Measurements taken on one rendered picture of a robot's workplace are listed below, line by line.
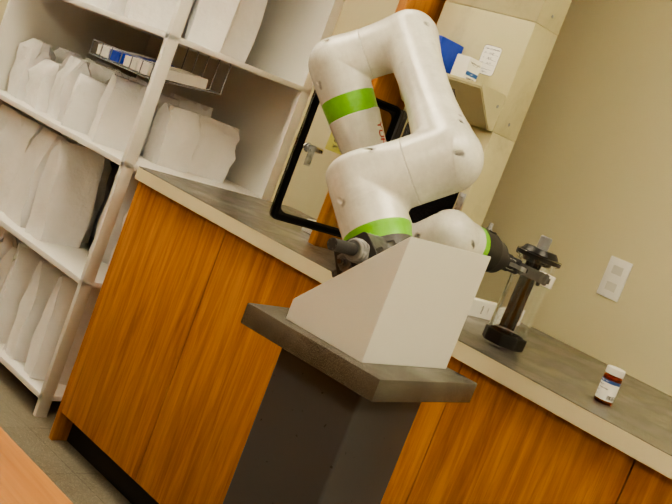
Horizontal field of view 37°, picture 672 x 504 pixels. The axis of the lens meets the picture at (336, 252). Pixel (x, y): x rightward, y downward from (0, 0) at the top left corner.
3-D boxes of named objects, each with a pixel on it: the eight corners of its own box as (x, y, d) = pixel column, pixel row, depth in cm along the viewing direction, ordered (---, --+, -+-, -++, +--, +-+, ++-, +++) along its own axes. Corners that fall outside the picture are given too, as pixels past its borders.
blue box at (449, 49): (425, 70, 281) (437, 39, 279) (452, 78, 274) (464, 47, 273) (403, 59, 273) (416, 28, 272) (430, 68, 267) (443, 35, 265)
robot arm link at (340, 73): (353, 20, 211) (360, 33, 223) (295, 41, 213) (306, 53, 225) (380, 102, 210) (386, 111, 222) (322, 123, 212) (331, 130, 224)
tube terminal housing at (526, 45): (399, 268, 309) (493, 28, 299) (479, 308, 287) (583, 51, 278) (346, 256, 291) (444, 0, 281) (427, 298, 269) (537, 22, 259)
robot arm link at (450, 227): (462, 246, 198) (455, 195, 203) (409, 264, 205) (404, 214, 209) (497, 262, 209) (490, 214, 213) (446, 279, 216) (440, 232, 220)
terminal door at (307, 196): (351, 240, 288) (402, 108, 283) (268, 217, 268) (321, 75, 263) (350, 239, 288) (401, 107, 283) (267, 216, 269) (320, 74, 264)
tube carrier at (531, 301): (498, 332, 243) (533, 250, 241) (533, 351, 236) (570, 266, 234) (473, 327, 235) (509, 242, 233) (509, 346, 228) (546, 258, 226)
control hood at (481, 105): (405, 102, 285) (418, 68, 284) (493, 132, 263) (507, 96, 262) (379, 91, 276) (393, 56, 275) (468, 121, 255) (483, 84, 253)
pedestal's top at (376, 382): (371, 402, 162) (380, 379, 161) (239, 322, 181) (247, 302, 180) (470, 403, 187) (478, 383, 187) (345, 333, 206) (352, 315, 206)
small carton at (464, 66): (461, 80, 269) (469, 59, 268) (474, 84, 265) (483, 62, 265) (449, 75, 265) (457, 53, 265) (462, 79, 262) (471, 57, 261)
